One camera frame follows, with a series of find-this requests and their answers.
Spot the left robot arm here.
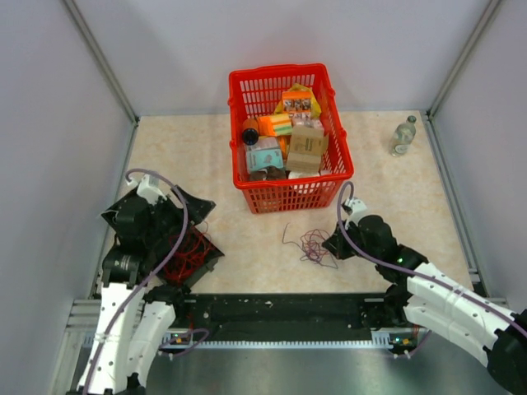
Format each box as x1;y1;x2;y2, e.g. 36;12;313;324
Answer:
73;186;216;394

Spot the white plastic bag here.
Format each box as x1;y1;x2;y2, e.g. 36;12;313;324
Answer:
287;170;331;195

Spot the striped sponge pack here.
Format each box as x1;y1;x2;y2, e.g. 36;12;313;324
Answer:
257;114;292;137

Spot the orange snack box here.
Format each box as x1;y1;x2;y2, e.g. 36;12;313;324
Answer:
282;91;311;114

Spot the clear glass bottle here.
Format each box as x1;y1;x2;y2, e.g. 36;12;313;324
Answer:
389;115;417;156

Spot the red wire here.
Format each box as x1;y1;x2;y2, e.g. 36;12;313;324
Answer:
162;221;215;287

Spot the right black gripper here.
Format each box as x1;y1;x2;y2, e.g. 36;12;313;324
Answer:
323;218;380;263

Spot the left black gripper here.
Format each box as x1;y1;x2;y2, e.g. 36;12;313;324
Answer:
143;184;214;245

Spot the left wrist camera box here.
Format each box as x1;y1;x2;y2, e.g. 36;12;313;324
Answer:
127;174;166;206

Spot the orange black bottle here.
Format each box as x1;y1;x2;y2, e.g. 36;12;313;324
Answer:
241;118;259;146

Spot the red plastic basket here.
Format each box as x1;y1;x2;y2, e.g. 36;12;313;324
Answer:
228;63;354;214

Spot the brown cardboard box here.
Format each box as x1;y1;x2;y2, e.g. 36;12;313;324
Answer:
286;125;329;174

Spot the black divided tray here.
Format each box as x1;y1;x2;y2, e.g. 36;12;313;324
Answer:
101;190;224;291

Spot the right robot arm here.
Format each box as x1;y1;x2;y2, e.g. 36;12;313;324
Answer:
323;215;526;394

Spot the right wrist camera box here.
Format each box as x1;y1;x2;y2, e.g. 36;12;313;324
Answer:
342;197;370;226

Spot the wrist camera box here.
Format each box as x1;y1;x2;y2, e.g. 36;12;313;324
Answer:
127;174;166;206
342;197;370;226

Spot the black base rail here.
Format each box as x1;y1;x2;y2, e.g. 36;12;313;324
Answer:
170;293;412;342

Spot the yellow bag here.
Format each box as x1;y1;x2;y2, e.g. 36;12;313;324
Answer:
273;83;322;119

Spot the brown wrapped package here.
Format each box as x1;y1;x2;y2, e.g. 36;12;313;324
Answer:
249;165;287;182

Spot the pink white packet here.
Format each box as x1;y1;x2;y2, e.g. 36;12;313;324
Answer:
289;113;324;131

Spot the teal tissue box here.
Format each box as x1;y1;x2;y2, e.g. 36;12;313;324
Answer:
245;137;284;173

